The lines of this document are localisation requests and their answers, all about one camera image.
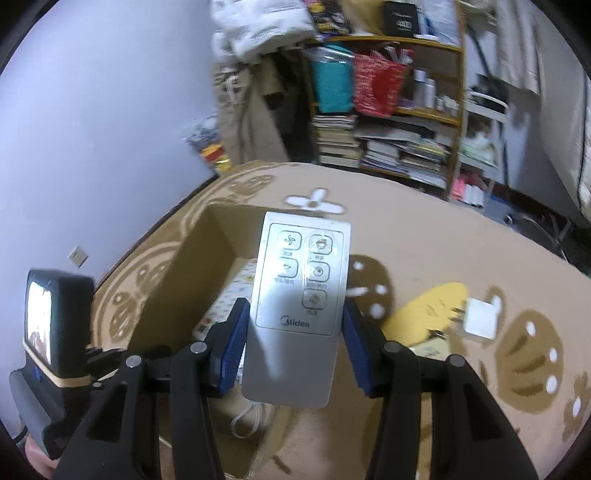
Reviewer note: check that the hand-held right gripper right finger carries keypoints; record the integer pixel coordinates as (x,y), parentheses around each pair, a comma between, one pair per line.
(358,350)

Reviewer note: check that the beige butterfly print blanket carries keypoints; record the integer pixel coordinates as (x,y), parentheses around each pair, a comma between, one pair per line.
(461,240)

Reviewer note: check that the white plastic bottle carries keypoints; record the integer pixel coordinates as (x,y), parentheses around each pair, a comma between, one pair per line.
(422,90)

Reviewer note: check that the white wall socket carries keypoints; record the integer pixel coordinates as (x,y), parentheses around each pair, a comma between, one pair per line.
(78,256)

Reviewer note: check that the stack of books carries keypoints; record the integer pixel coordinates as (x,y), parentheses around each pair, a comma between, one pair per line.
(337,143)

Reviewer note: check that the beige hanging coat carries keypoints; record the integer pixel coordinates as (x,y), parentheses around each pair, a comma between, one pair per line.
(258,115)

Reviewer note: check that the metal folding frame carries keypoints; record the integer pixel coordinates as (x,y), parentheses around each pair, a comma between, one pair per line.
(540,230)

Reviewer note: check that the white charger plug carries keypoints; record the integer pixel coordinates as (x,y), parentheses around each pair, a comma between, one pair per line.
(480,321)

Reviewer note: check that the yellow oval card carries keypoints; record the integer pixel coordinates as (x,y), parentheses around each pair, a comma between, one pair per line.
(425,304)

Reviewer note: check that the wooden bookshelf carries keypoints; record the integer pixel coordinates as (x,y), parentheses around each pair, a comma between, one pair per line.
(455,92)

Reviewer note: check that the patterned flat pack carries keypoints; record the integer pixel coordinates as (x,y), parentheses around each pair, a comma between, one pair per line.
(231,295)

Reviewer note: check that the white remote control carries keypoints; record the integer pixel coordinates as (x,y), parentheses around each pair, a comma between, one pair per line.
(295,350)

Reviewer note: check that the pile of magazines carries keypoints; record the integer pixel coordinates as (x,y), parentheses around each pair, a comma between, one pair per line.
(406,157)

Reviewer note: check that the white metal cart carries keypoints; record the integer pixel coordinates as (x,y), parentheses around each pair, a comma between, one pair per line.
(485,138)

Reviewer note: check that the white bundled quilt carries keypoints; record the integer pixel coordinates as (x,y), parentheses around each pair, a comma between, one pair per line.
(263,23)

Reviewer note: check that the black box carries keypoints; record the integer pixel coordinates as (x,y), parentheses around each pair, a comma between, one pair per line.
(401,18)

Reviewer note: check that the brown cardboard box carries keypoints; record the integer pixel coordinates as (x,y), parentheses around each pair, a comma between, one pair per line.
(198,258)

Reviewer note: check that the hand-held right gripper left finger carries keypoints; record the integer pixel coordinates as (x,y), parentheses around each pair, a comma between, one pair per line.
(231,350)

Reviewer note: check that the red basket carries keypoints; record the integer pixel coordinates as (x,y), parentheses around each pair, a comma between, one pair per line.
(378,85)

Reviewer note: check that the clear bag of colourful items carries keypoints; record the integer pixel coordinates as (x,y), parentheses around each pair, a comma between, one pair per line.
(207,145)

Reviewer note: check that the teal bag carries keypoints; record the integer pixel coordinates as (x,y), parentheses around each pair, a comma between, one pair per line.
(330,87)

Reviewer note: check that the small beige tag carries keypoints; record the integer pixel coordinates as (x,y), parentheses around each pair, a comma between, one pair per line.
(431,346)

